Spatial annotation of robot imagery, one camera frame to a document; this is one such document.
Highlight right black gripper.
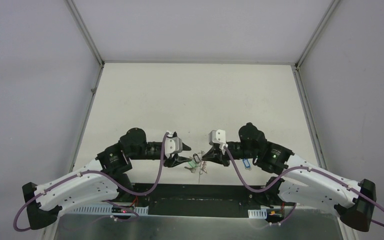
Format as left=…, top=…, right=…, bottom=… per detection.
left=201, top=142, right=258, bottom=167

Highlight green key tag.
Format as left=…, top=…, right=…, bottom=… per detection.
left=188, top=160, right=196, bottom=168

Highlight metal crescent keyring plate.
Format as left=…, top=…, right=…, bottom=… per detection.
left=183, top=151, right=207, bottom=184

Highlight black key tag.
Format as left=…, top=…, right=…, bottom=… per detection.
left=192, top=153, right=201, bottom=165

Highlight red key tag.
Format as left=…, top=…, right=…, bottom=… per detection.
left=201, top=161, right=208, bottom=174

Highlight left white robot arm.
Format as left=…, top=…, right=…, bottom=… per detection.
left=13, top=127, right=192, bottom=232

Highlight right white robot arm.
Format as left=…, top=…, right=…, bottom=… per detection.
left=202, top=122, right=376, bottom=232

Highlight blue key tag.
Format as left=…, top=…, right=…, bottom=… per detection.
left=242, top=158, right=252, bottom=171

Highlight right circuit board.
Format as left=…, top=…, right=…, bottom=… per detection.
left=265, top=209, right=285, bottom=224

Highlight circuit board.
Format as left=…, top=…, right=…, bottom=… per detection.
left=265, top=209, right=285, bottom=224
left=111, top=205, right=135, bottom=214

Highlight left circuit board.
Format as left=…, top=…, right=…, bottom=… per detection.
left=111, top=205, right=135, bottom=214

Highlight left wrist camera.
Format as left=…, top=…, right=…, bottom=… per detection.
left=164, top=131, right=183, bottom=159

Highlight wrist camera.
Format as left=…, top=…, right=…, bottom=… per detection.
left=208, top=129, right=228, bottom=150
left=164, top=131, right=183, bottom=159

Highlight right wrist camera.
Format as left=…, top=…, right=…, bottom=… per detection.
left=208, top=129, right=228, bottom=150

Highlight aluminium frame rail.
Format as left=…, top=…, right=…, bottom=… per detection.
left=50, top=184, right=349, bottom=210

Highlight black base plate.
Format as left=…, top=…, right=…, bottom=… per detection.
left=100, top=183, right=296, bottom=219

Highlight right white cable duct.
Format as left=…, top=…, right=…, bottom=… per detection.
left=247, top=208, right=268, bottom=219

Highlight white cable duct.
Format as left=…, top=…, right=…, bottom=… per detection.
left=247, top=208, right=268, bottom=219
left=66, top=204, right=149, bottom=216

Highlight left white cable duct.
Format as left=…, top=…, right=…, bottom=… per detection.
left=66, top=204, right=149, bottom=216

